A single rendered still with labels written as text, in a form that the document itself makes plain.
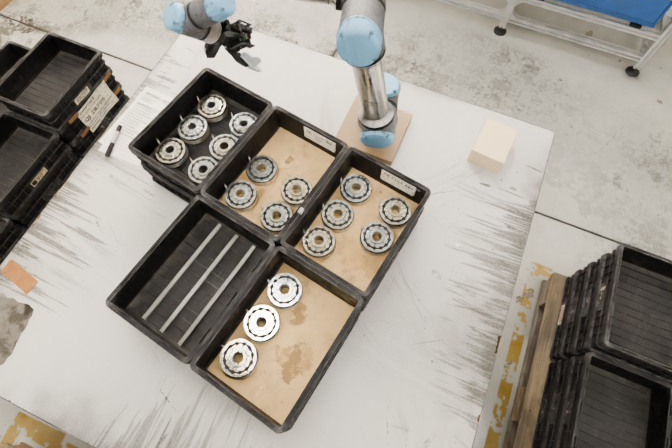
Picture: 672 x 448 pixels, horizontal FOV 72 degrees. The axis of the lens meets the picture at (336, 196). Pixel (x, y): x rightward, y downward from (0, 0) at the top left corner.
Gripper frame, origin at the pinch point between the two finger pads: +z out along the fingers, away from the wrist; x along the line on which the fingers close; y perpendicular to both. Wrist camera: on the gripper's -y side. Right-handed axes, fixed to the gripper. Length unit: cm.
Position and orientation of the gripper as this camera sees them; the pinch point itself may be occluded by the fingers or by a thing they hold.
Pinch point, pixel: (255, 50)
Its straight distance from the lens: 161.3
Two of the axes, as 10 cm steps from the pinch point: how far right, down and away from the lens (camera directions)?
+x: -1.8, -9.8, 0.8
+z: 5.4, -0.3, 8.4
